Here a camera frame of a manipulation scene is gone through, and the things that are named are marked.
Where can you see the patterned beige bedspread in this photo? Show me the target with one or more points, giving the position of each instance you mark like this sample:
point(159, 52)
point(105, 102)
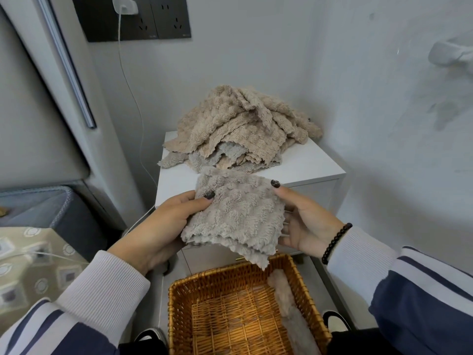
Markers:
point(33, 269)

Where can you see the person's left forearm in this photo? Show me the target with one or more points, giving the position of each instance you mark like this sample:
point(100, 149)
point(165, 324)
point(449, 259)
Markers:
point(92, 299)

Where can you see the wide black wall socket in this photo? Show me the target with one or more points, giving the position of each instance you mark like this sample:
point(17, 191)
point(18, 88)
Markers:
point(96, 22)

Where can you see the person's left shoe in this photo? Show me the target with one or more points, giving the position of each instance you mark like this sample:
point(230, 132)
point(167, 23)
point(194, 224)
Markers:
point(151, 335)

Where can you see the person's left hand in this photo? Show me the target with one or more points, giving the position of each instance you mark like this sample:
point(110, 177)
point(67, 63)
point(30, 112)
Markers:
point(159, 232)

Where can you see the person's shoe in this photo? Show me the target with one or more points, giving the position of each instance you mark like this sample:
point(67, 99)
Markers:
point(336, 322)
point(151, 335)

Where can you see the person's right hand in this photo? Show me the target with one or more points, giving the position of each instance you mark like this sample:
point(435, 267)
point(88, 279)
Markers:
point(310, 225)

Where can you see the wooden stick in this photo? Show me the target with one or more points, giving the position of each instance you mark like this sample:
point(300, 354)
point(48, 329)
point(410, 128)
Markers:
point(3, 212)

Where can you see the white nightstand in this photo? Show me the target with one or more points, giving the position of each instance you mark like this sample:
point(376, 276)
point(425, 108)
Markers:
point(314, 162)

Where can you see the grey padded headboard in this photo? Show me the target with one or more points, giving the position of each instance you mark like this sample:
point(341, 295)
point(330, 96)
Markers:
point(37, 118)

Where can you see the orange wicker basket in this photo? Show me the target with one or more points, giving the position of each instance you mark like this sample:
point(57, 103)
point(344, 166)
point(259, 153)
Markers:
point(229, 321)

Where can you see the white wall hook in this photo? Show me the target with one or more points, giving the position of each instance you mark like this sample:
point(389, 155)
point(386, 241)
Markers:
point(449, 53)

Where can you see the white charger plug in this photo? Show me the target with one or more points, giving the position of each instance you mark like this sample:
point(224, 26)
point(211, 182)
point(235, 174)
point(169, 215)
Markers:
point(125, 6)

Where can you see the narrow black wall socket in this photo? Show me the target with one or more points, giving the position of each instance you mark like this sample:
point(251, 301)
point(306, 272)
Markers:
point(172, 18)

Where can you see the silver headboard trim strip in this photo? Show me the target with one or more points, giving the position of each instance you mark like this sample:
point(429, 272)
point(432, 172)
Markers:
point(66, 62)

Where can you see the person's right shoe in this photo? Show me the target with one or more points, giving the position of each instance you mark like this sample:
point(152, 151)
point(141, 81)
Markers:
point(336, 322)

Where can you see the person's right forearm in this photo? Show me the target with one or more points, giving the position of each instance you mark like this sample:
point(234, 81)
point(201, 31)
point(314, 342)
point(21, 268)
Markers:
point(414, 299)

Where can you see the single grey towel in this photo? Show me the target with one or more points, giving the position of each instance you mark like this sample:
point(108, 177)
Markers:
point(240, 214)
point(301, 332)

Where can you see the pile of beige grey towels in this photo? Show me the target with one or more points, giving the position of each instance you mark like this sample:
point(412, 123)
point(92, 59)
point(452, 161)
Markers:
point(240, 125)

